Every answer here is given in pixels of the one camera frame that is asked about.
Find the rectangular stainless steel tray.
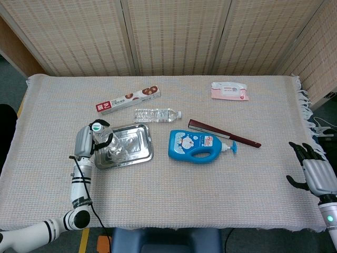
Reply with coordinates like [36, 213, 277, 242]
[92, 123, 155, 170]

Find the beige woven tablecloth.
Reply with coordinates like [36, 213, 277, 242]
[0, 73, 330, 233]

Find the orange floor object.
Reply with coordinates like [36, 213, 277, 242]
[96, 236, 113, 253]

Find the red white cling film box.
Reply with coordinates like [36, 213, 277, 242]
[95, 84, 162, 116]

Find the clear water bottle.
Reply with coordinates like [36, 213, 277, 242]
[133, 108, 183, 124]

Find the bamboo folding screen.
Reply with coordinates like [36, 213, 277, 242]
[0, 0, 337, 106]

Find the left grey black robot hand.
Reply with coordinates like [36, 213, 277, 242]
[73, 119, 114, 159]

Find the green-capped transparent plastic bottle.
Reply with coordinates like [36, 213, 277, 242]
[91, 121, 124, 156]

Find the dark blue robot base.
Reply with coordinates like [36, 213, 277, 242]
[111, 227, 223, 253]

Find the white clip with cable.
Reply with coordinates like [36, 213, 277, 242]
[312, 117, 334, 138]

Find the dark red folded fan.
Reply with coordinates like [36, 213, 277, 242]
[187, 119, 262, 149]

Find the blue detergent pump bottle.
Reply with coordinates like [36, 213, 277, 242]
[168, 129, 239, 164]

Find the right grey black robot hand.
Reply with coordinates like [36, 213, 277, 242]
[286, 141, 337, 197]

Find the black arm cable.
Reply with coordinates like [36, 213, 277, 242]
[68, 155, 113, 253]

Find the pink wet wipes pack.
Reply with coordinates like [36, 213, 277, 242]
[211, 81, 250, 102]

